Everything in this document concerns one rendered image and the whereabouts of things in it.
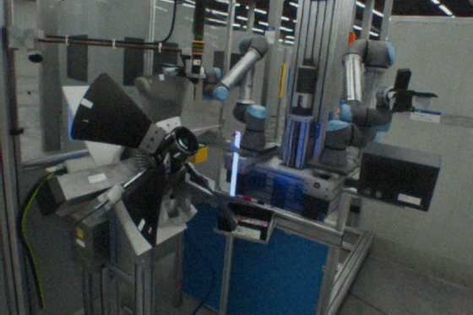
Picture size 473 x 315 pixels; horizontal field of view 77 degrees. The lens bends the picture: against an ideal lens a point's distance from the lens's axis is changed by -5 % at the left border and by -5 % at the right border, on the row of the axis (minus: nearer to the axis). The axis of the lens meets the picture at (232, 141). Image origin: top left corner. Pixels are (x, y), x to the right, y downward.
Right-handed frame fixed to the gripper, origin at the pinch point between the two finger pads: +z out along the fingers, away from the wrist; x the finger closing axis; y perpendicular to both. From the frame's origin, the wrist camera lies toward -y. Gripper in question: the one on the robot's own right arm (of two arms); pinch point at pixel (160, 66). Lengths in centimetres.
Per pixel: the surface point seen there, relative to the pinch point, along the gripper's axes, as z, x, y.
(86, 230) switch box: 42, -57, 57
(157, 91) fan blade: 14.4, -47.6, 2.6
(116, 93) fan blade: 33, -66, -1
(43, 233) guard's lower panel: 60, -22, 81
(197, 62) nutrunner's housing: 5, -61, -12
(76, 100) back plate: 44, -39, 9
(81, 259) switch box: 44, -55, 73
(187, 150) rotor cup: 10, -75, 16
